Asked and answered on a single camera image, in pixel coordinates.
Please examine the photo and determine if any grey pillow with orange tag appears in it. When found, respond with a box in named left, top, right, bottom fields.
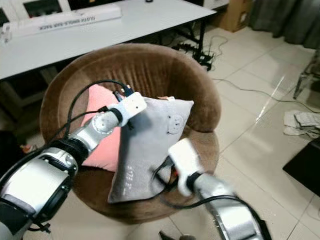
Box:
left=107, top=96, right=195, bottom=203

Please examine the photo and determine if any pink square pillow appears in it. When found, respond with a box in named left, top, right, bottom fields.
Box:
left=81, top=83, right=126, bottom=173

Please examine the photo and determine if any brown round velvet sofa chair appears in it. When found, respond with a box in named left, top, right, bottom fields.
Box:
left=40, top=42, right=222, bottom=225

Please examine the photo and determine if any black bag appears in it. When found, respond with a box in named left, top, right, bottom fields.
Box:
left=0, top=131, right=31, bottom=171

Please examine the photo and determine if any black square box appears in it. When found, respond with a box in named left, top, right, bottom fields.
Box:
left=282, top=137, right=320, bottom=183

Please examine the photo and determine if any crumpled white cloth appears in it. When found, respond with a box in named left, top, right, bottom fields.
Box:
left=282, top=110, right=320, bottom=138

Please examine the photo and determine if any large white folding table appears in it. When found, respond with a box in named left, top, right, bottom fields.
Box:
left=0, top=0, right=217, bottom=80

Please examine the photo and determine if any brown cardboard box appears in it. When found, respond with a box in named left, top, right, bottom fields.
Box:
left=212, top=0, right=253, bottom=33

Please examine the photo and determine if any long white printed carton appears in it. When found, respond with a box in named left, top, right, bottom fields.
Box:
left=2, top=5, right=123, bottom=41

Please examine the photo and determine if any grey curtain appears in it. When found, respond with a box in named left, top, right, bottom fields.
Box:
left=249, top=0, right=320, bottom=50

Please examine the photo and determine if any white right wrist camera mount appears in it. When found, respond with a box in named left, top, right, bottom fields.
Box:
left=167, top=139, right=203, bottom=196

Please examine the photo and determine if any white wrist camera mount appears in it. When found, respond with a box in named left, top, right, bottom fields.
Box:
left=167, top=139, right=203, bottom=196
left=114, top=91, right=148, bottom=126

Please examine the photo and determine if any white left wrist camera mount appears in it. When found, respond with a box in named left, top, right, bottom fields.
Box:
left=114, top=91, right=148, bottom=126

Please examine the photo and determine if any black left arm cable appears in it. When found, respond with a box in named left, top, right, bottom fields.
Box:
left=52, top=79, right=126, bottom=146

